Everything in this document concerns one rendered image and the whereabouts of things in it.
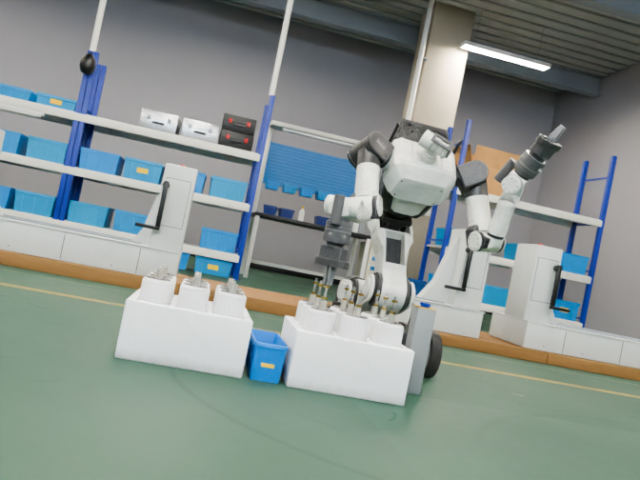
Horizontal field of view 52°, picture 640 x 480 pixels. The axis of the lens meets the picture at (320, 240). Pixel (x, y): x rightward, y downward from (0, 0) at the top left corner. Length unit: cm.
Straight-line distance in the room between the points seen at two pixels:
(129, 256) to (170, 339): 217
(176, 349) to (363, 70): 941
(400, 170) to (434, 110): 649
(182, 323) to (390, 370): 67
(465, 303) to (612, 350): 114
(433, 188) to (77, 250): 241
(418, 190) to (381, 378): 80
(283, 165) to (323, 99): 289
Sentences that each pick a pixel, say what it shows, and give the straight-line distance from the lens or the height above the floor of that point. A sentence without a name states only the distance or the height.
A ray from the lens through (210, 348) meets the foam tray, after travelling 209.
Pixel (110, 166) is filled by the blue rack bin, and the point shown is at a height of 87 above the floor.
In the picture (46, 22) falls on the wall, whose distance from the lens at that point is 1121.
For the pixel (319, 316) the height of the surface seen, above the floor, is 23.
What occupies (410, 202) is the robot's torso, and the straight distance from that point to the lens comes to 266.
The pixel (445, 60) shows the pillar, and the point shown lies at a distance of 921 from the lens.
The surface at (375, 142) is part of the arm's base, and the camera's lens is 254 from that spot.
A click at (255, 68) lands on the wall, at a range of 1090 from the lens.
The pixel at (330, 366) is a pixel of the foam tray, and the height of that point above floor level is 9.
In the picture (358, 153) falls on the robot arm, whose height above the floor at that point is 83.
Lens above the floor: 43
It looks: 1 degrees up
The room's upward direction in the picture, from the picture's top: 11 degrees clockwise
